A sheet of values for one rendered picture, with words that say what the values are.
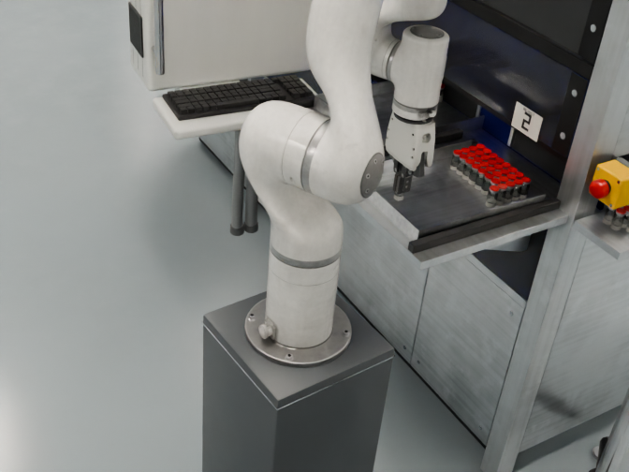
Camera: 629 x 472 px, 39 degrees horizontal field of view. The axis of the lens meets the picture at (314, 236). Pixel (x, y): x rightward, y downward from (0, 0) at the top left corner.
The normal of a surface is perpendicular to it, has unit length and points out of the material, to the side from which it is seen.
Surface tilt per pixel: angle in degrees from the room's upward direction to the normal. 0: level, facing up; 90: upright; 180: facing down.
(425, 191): 0
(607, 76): 90
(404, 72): 91
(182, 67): 90
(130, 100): 0
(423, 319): 90
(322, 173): 81
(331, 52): 72
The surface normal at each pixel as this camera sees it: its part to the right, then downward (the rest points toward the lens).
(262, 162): -0.49, 0.55
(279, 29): 0.43, 0.55
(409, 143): -0.79, 0.30
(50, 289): 0.08, -0.81
